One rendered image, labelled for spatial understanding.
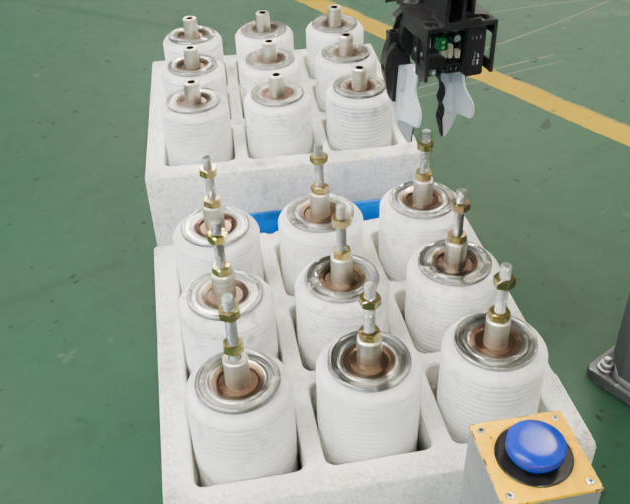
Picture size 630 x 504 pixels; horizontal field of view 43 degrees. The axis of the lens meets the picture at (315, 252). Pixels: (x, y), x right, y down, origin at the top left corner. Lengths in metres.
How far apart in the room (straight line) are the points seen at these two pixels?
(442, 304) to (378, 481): 0.19
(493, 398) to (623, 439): 0.33
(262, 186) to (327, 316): 0.40
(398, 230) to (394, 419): 0.26
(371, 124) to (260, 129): 0.16
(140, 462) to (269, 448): 0.31
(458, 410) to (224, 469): 0.22
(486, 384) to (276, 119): 0.55
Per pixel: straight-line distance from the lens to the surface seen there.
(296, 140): 1.15
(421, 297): 0.82
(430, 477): 0.74
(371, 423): 0.72
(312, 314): 0.79
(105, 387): 1.09
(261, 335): 0.79
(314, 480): 0.73
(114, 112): 1.72
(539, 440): 0.58
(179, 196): 1.15
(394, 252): 0.92
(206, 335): 0.78
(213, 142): 1.14
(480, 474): 0.60
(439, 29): 0.76
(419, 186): 0.90
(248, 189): 1.15
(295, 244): 0.88
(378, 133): 1.17
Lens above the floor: 0.77
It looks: 38 degrees down
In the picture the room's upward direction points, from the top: 2 degrees counter-clockwise
